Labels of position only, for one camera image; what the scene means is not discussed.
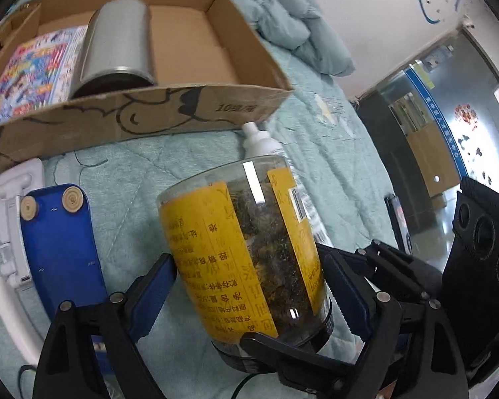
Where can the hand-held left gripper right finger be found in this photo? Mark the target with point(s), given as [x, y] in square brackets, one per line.
[349, 295]

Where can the white folding stand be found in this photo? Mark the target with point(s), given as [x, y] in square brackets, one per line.
[8, 199]

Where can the colourful board game box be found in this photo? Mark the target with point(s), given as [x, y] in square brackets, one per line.
[33, 75]

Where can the teal quilted blanket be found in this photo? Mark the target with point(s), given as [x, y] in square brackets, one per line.
[337, 174]

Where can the cardboard box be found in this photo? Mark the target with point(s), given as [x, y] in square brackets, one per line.
[108, 120]

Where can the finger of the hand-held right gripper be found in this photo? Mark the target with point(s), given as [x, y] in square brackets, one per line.
[291, 357]
[399, 270]

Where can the dark flat object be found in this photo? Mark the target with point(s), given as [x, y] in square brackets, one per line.
[399, 224]

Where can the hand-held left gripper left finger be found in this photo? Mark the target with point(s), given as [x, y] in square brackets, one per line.
[154, 295]

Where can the light blue puffer jacket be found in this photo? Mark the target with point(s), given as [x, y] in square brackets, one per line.
[282, 16]

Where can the white plastic bottle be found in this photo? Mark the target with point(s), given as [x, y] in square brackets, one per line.
[260, 141]

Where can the yellow label clear jar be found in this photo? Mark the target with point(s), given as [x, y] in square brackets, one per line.
[199, 249]

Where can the silver metal can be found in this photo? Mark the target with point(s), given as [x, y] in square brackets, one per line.
[116, 41]

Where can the glass door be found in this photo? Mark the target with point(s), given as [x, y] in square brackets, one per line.
[432, 104]

